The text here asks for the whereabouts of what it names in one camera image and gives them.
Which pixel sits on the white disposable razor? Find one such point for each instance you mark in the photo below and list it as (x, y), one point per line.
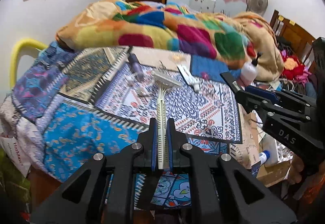
(164, 83)

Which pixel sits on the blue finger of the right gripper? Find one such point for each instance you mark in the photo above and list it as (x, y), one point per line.
(233, 85)
(263, 93)

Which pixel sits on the blue patchwork bedsheet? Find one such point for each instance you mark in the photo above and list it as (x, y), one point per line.
(68, 105)

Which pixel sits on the white printed plastic bag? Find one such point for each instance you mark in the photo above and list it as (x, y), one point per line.
(15, 153)

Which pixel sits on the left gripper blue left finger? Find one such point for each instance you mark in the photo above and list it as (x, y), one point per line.
(154, 128)

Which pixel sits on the white pump lotion bottle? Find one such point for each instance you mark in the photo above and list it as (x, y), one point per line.
(249, 70)

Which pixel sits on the yellow bed frame rail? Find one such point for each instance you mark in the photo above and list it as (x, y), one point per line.
(24, 47)

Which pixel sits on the standing electric fan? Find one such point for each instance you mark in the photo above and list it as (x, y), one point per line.
(257, 6)

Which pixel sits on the white ointment tube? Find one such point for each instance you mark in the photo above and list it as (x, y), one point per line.
(190, 80)

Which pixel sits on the white blue-capped bottle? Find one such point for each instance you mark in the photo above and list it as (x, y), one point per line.
(264, 156)

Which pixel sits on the colourful heart fleece blanket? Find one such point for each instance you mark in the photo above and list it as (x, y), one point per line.
(232, 40)

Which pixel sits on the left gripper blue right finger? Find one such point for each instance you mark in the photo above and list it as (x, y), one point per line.
(169, 132)

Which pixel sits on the crumpled clear plastic wrapper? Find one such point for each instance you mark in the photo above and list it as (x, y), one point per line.
(178, 57)

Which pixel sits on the wooden chair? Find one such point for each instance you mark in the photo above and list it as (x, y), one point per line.
(299, 39)

